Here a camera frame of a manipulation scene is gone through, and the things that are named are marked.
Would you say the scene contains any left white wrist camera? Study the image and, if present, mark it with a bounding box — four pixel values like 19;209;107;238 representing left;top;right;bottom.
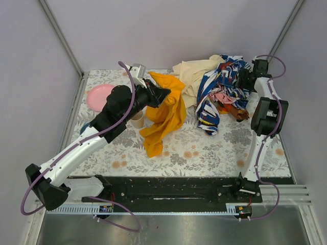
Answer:
129;64;146;87

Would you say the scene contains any blue white patterned cloth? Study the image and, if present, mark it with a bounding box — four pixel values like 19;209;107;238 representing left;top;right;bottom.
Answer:
195;55;251;136

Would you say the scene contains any pink patterned cloth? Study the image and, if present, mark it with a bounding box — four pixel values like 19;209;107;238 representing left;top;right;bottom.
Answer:
208;92;236;105

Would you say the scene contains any pink plastic plate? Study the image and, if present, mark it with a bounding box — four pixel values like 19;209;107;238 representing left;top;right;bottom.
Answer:
86;84;114;112

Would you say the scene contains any orange black patterned cloth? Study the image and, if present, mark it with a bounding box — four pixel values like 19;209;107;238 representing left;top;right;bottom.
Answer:
217;103;249;122

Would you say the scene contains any left aluminium frame post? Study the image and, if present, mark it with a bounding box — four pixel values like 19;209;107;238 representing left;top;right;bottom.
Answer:
37;0;84;78

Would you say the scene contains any cream cloth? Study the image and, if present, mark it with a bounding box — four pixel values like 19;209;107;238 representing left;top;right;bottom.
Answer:
172;55;225;108

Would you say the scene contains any beige cup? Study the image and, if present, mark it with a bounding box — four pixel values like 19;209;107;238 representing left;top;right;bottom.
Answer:
130;111;144;129

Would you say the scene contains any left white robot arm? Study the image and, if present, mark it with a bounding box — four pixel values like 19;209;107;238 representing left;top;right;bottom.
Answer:
25;79;171;211

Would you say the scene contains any yellow orange cloth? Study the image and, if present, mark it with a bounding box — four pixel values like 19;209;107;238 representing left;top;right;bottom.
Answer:
139;71;186;158

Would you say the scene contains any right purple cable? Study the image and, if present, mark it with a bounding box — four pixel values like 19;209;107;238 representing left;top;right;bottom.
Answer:
249;54;287;221

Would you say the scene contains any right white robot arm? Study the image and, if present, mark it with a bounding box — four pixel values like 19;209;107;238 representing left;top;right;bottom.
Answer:
231;56;289;202

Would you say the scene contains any aluminium frame post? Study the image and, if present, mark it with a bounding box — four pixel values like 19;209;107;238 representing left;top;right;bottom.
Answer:
37;0;84;78
269;0;306;56

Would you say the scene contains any blue bowl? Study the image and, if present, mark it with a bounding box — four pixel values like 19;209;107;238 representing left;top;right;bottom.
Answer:
79;123;89;135

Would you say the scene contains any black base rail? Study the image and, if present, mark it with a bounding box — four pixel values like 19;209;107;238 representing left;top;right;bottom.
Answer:
65;175;297;212

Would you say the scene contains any right aluminium frame post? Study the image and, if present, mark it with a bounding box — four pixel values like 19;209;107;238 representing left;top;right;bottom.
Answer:
269;0;306;56

